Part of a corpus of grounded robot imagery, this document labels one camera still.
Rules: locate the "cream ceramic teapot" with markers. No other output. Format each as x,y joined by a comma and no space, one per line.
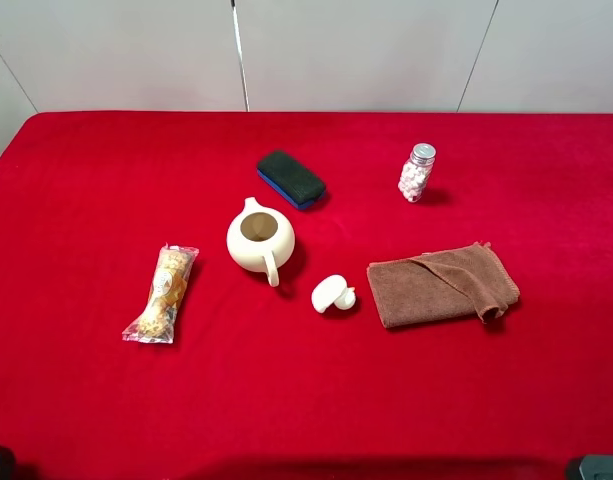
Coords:
260,240

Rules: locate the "cream teapot lid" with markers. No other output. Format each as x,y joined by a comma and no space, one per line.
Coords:
333,290

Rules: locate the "black blue whiteboard eraser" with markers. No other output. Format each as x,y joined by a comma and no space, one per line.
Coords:
298,185

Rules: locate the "candy bottle with silver cap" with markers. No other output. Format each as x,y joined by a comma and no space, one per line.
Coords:
416,171

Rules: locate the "red tablecloth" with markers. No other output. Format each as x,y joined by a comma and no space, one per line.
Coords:
257,384

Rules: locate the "brown folded towel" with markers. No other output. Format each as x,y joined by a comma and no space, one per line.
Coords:
441,286

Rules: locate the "packaged pastry snack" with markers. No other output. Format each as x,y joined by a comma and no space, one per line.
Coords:
155,325

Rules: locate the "black base right corner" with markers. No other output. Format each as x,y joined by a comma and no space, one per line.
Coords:
590,467

